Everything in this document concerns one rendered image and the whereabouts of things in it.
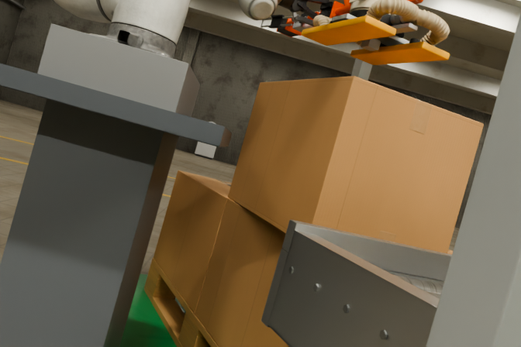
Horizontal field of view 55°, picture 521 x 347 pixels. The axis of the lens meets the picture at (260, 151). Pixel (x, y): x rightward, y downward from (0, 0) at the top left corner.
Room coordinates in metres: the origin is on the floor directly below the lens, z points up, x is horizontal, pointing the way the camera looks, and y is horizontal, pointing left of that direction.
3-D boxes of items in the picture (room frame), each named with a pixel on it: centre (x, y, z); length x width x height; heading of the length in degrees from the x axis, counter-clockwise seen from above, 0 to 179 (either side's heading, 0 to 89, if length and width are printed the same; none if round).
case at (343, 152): (1.48, -0.23, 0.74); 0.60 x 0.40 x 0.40; 22
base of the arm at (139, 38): (1.15, 0.33, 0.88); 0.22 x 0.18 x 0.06; 179
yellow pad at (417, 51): (1.51, -0.31, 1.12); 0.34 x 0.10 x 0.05; 25
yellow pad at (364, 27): (1.43, -0.14, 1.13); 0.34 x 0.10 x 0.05; 25
